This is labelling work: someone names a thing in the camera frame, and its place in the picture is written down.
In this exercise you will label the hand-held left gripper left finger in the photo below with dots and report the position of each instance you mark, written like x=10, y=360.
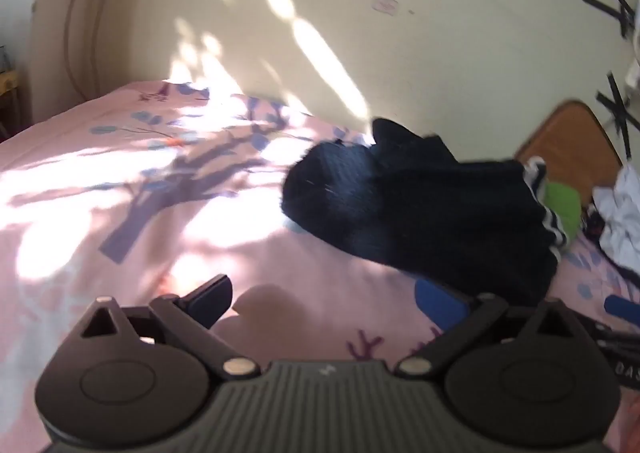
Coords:
x=210, y=298

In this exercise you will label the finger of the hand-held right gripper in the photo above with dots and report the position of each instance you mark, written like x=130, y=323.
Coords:
x=621, y=306

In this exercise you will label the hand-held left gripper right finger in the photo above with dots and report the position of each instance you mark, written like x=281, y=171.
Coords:
x=440, y=303

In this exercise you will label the black green white knit sweater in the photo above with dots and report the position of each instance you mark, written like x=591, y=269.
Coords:
x=400, y=213

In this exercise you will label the white crumpled cloth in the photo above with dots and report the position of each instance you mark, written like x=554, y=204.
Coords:
x=622, y=213

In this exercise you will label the pink tree print bedsheet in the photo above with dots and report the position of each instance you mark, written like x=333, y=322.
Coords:
x=75, y=233

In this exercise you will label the brown wooden headboard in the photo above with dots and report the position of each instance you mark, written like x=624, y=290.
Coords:
x=570, y=138

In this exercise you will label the black tape cross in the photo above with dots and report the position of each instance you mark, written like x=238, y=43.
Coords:
x=619, y=105
x=617, y=8

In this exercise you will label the yellow box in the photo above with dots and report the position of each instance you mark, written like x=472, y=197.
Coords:
x=7, y=81

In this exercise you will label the small white wall sticker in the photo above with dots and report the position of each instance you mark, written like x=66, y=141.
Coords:
x=385, y=4

